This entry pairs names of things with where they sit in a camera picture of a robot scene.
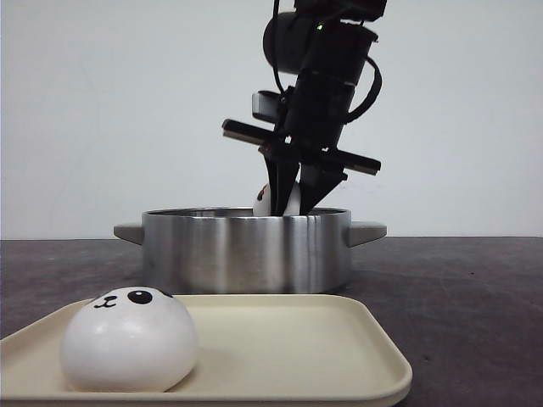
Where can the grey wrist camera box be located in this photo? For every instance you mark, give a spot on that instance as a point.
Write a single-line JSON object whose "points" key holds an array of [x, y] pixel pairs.
{"points": [[266, 106]]}

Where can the panda bun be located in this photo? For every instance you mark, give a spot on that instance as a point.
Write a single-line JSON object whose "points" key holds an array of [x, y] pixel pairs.
{"points": [[130, 339], [263, 202]]}

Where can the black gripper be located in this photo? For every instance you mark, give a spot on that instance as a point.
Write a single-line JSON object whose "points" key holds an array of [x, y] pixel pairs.
{"points": [[313, 114]]}

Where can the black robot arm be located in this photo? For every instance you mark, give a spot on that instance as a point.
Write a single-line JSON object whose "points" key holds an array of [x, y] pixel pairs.
{"points": [[326, 46]]}

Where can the stainless steel steamer pot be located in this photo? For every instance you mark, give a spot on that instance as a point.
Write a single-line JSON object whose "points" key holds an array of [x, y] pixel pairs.
{"points": [[230, 250]]}

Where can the cream plastic tray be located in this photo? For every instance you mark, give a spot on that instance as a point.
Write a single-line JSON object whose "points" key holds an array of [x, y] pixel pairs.
{"points": [[254, 350]]}

